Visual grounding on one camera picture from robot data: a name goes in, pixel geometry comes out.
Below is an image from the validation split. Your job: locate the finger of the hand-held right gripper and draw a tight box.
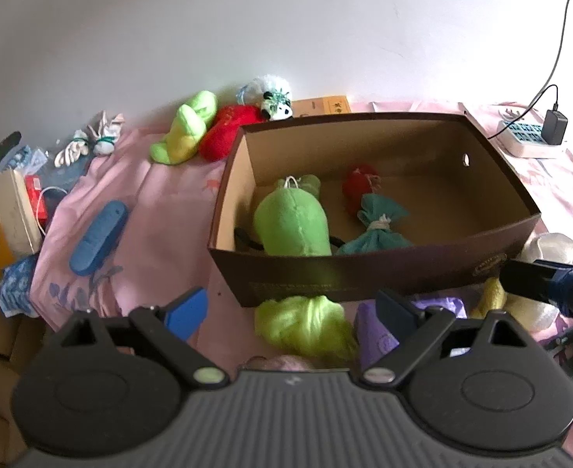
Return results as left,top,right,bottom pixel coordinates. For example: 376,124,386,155
499,258,573,314

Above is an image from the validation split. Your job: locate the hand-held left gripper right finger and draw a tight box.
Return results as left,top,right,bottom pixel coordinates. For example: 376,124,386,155
363,289,536,386

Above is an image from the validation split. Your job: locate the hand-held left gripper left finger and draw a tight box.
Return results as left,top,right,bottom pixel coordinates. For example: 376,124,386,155
62,287,231,392

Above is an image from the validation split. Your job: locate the white fluffy plush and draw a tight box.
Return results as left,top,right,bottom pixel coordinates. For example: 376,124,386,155
501,233,573,335

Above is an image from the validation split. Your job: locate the brown cardboard box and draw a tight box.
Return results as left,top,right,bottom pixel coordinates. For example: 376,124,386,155
208,112,542,308

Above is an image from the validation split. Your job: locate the neon green soft cloth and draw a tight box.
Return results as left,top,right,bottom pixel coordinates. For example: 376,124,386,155
254,295,360,362

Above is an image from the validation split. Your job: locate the purple soft item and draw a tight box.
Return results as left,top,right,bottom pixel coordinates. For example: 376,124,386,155
353,297,467,370

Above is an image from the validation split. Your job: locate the teal cloth bundle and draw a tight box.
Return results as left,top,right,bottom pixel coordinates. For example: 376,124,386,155
336,193,414,255

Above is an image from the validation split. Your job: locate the pink bedsheet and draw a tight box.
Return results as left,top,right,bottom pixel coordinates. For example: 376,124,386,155
30,101,573,468

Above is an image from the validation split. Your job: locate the blue oblong case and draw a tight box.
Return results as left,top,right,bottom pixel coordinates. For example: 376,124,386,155
69,200,129,275

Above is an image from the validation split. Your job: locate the small red plush toy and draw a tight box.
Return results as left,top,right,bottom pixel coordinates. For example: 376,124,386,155
342,165,382,215

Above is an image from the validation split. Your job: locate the large green plush toy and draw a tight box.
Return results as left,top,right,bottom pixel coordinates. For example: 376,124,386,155
253,174,333,257

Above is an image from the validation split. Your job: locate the white power strip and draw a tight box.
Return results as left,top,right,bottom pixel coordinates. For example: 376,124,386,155
497,117,567,159

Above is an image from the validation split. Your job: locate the black charger adapter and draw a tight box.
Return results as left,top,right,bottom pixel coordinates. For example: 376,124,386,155
542,110,569,146

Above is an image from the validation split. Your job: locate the blue patterned packet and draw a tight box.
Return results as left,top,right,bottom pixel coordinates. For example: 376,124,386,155
0,254,38,317

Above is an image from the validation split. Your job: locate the green and yellow plush toy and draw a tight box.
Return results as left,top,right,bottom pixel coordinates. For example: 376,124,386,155
150,90,218,165

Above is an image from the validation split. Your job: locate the blue denim cloth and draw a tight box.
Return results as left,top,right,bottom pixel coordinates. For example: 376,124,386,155
37,156,92,196

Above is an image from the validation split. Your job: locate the red plush pillow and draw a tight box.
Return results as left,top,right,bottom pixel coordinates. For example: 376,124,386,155
199,104,270,161

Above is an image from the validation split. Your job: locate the pink and white cloth bundle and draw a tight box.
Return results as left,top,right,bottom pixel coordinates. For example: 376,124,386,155
87,110,124,156

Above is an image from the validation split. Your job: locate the red packet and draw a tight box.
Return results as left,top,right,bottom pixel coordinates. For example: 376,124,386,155
24,174,48,227

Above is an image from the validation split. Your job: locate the white glove bundle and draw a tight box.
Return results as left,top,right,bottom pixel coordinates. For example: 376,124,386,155
53,129,91,167

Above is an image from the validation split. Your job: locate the beige paper bag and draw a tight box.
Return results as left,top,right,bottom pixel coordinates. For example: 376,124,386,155
0,169,43,278

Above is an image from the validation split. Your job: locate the orange flat box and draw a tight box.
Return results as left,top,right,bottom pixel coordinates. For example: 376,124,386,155
291,96,349,118

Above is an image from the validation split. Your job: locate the clear blue plastic bag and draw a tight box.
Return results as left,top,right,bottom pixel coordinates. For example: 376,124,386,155
0,144,48,176

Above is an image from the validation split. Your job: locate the small panda plush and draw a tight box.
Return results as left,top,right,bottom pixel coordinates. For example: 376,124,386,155
261,89,293,121

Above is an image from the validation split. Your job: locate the white cord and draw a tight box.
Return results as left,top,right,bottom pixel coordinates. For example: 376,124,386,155
37,186,69,235

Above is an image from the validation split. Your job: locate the black charger cable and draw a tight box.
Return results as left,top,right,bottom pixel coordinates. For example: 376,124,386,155
525,0,573,113

